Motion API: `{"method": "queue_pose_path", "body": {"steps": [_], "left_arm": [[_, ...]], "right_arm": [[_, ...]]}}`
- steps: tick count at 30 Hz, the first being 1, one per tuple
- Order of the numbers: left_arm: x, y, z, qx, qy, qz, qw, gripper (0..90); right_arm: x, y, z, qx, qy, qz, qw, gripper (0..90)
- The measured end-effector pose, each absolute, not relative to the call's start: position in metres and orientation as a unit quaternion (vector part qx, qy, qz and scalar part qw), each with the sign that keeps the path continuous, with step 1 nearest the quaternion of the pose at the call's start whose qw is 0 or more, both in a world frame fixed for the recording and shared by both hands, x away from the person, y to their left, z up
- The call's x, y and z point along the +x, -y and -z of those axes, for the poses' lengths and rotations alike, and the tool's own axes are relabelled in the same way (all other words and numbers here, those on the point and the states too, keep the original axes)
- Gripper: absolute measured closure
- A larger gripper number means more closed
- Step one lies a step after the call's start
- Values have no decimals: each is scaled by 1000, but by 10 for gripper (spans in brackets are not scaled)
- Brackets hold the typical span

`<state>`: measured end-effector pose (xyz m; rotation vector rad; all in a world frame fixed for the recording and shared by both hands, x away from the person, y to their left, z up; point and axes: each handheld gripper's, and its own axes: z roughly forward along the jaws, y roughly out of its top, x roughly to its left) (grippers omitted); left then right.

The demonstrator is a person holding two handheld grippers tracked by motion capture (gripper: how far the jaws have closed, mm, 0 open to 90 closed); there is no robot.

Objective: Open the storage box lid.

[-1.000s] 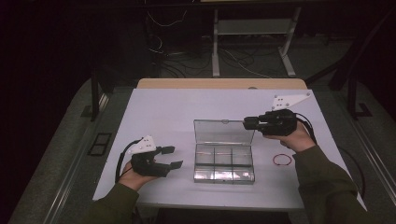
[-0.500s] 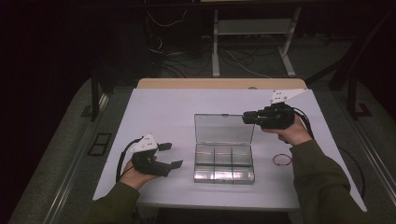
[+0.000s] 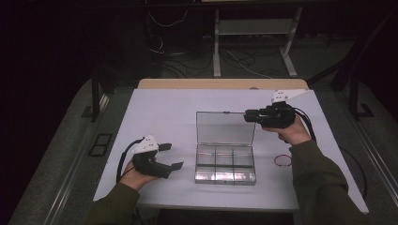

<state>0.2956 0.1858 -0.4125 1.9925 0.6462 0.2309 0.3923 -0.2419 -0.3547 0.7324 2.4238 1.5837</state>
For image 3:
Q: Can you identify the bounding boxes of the clear plastic compartment box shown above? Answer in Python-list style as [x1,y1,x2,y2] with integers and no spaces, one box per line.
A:
[193,111,257,187]

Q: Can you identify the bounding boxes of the black floor socket panel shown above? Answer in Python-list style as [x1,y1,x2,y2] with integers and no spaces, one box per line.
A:
[87,133,114,158]

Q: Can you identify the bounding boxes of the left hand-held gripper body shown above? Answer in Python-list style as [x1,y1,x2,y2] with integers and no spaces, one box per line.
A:
[130,134,174,180]

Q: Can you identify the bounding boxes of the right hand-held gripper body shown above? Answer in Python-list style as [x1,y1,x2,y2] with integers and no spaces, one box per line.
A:
[254,89,310,129]

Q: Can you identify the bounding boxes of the right hand-held gripper black cable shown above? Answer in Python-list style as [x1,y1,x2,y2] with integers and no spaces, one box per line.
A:
[293,107,317,143]

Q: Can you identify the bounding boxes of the white metal desk frame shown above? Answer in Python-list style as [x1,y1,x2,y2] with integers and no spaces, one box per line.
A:
[212,7,304,79]

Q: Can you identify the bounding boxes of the thin black floor cable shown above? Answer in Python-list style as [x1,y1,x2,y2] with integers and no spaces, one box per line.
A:
[339,145,370,202]

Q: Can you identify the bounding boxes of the black metal stand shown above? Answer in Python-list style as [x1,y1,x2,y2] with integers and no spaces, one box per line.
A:
[347,70,375,122]
[82,69,109,123]

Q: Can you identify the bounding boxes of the bundle of black floor cables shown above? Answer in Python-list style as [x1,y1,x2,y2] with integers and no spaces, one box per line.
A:
[149,34,218,79]

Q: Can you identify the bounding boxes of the wooden table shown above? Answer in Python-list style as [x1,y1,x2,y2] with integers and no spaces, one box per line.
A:
[137,78,310,91]

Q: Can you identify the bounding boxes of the left hand-held gripper black cable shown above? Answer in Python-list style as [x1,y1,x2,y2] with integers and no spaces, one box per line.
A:
[115,136,145,184]

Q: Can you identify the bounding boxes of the person's right hand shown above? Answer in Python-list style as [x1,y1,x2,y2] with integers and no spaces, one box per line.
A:
[262,114,313,146]

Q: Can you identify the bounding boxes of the metal floor rail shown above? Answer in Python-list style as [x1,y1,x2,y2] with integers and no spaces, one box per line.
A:
[42,93,111,225]
[344,115,398,199]

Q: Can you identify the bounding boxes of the white hanging cable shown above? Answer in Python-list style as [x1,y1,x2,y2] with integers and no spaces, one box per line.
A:
[146,8,189,28]

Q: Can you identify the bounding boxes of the white floor cable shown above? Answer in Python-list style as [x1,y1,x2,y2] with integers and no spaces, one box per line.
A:
[223,48,273,79]

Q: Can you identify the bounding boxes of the person's left hand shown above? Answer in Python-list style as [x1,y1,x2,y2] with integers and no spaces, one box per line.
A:
[118,166,159,192]

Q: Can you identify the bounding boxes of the hand-held gripper black cable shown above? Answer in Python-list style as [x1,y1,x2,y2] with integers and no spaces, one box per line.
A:
[115,136,145,184]
[293,107,317,143]

